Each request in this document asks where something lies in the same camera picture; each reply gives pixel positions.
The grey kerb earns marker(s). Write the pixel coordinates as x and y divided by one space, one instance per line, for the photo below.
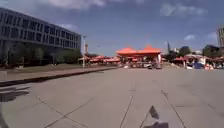
50 78

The grey paved plaza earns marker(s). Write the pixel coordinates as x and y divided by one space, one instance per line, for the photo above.
133 86

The large grey glass building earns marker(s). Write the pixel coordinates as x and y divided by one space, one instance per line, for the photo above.
30 33

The group of red tents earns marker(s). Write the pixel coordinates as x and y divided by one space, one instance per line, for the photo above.
196 60

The tall pale building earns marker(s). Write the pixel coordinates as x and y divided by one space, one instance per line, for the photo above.
221 37

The grass strip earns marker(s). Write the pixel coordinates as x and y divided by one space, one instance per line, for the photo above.
43 67

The row of red parasols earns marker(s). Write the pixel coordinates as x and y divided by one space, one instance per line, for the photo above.
100 60

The red-roofed pavilion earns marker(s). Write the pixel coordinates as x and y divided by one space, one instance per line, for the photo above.
138 54

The dark green trees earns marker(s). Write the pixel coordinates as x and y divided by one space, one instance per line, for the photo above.
211 51

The row of trees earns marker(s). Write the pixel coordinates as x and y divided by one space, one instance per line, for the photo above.
40 55

